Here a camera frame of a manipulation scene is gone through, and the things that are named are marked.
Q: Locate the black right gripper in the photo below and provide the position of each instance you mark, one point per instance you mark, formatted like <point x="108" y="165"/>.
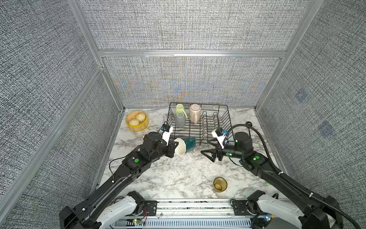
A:
<point x="220" y="151"/>

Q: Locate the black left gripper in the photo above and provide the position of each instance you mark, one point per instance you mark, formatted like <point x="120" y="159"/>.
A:
<point x="171" y="148"/>

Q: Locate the dark green mug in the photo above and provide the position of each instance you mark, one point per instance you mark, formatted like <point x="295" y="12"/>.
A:
<point x="185" y="145"/>

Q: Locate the grey mug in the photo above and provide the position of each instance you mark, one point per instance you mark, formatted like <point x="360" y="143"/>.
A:
<point x="180" y="120"/>

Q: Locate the light green mug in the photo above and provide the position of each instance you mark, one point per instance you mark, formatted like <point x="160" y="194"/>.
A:
<point x="180" y="109"/>

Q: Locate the pink iridescent mug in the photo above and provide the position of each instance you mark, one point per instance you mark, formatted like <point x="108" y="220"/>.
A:
<point x="195" y="113"/>

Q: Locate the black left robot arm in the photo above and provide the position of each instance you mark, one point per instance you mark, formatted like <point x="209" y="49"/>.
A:
<point x="85" y="214"/>

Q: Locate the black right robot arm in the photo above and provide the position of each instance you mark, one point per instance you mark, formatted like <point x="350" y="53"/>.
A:
<point x="308" y="210"/>

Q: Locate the amber glass cup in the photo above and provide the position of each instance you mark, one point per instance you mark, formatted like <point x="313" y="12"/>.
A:
<point x="220" y="184"/>

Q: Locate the yellow bamboo steamer basket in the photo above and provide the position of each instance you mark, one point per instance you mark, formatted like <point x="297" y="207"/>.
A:
<point x="140" y="127"/>

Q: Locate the right steamed bun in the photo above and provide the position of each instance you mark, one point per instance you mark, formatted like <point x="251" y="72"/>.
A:
<point x="141" y="117"/>

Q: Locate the steamed bun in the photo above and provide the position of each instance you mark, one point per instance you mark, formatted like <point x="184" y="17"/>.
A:
<point x="141" y="117"/>
<point x="134" y="122"/>

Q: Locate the left steamed bun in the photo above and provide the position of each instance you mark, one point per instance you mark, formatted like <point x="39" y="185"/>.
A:
<point x="134" y="122"/>

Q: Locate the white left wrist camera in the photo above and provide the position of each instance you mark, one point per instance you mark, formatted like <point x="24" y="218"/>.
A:
<point x="167" y="131"/>

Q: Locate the black wire dish rack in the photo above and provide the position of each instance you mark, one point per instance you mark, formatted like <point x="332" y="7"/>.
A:
<point x="213" y="116"/>

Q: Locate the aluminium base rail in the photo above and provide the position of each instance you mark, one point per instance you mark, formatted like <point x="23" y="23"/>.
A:
<point x="211" y="214"/>

